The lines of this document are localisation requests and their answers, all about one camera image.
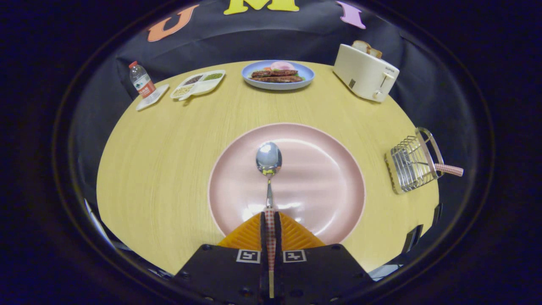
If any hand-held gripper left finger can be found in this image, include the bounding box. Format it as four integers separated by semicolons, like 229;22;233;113
171;212;271;305

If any checked-handle metal spoon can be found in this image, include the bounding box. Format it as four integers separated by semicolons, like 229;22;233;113
255;141;283;297

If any white sheet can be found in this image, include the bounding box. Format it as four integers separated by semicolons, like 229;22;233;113
84;198;114;248

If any pink round plate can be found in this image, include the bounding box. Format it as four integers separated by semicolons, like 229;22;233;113
207;123;366;245

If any clear plastic water bottle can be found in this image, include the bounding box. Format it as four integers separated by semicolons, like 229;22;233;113
129;61;158;102

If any metal wire basket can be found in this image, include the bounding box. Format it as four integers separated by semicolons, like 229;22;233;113
384;127;445;194

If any checked-handle metal fork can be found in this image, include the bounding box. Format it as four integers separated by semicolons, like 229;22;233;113
400;157;464;177

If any white square coaster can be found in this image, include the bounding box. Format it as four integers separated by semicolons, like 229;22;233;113
135;84;170;112

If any black block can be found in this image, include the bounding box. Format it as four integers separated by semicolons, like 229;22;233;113
401;225;423;255

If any brown meat strip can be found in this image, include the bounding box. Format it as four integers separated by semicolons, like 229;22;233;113
251;69;298;78
253;75;304;83

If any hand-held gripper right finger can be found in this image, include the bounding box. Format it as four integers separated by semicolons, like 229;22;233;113
274;212;375;305

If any blue food plate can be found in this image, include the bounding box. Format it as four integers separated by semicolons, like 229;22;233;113
241;60;315;91

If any white divided grain dish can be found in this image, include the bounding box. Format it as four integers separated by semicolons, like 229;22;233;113
170;69;226;101

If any white toaster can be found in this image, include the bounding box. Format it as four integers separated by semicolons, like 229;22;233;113
333;42;400;103

